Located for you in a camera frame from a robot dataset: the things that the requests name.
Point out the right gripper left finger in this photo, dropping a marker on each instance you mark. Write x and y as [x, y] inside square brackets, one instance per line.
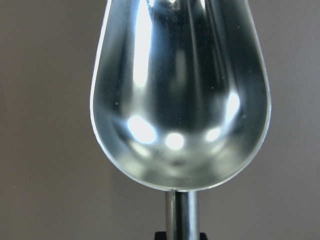
[160, 235]

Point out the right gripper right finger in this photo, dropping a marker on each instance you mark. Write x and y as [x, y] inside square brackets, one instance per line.
[203, 236]

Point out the metal ice scoop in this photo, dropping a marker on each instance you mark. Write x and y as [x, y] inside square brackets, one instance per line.
[180, 99]

